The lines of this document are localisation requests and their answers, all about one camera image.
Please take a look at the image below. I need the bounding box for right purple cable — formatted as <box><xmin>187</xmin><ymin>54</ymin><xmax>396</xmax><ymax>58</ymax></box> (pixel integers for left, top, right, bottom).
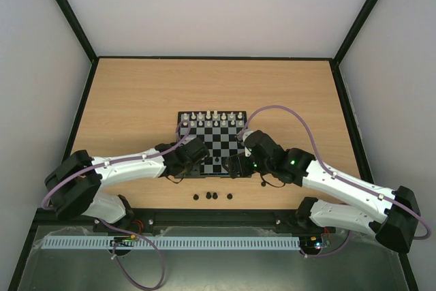
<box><xmin>242</xmin><ymin>104</ymin><xmax>432</xmax><ymax>258</ymax></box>

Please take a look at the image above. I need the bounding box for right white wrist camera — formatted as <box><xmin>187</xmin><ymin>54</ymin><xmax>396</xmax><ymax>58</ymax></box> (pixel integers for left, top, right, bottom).
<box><xmin>236</xmin><ymin>129</ymin><xmax>253</xmax><ymax>142</ymax></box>

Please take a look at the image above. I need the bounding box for black silver chess board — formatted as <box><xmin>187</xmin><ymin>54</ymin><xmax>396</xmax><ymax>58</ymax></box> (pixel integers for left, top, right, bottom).
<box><xmin>176</xmin><ymin>110</ymin><xmax>247</xmax><ymax>178</ymax></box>

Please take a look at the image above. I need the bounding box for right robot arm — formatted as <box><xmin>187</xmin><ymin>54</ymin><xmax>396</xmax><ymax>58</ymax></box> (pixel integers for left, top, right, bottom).
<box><xmin>223</xmin><ymin>130</ymin><xmax>420</xmax><ymax>254</ymax></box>

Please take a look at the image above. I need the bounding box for grey slotted cable duct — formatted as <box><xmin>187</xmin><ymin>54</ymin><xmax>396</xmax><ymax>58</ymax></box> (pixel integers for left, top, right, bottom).
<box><xmin>41</xmin><ymin>236</ymin><xmax>300</xmax><ymax>251</ymax></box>

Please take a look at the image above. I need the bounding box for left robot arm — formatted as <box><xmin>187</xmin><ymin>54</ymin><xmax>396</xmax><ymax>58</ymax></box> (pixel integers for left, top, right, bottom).
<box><xmin>42</xmin><ymin>137</ymin><xmax>209</xmax><ymax>224</ymax></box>

